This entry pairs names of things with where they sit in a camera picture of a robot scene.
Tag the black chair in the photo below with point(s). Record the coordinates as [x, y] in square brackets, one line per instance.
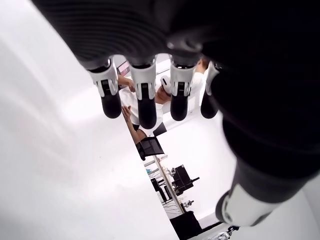
[150, 147]

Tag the bystander bare forearm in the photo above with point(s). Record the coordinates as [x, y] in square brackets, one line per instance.
[125, 81]

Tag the metal shelf post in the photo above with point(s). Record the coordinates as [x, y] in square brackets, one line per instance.
[165, 176]

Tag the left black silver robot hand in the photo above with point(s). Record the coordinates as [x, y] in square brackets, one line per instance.
[250, 75]

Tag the seated person in white shirt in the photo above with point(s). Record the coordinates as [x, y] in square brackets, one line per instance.
[126, 98]

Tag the black boxy machine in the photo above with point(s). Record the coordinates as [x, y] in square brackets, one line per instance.
[182, 176]

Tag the pink-screen smartphone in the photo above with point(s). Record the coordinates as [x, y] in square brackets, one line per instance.
[124, 67]

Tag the standing silver humanoid robot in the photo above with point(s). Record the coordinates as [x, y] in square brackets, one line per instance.
[225, 235]

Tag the black cabinet on casters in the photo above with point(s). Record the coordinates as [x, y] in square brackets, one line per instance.
[186, 221]

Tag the white VR headset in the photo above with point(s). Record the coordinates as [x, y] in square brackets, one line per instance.
[165, 82]

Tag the dark-haired bystander in white shirt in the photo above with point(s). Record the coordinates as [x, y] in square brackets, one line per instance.
[201, 66]

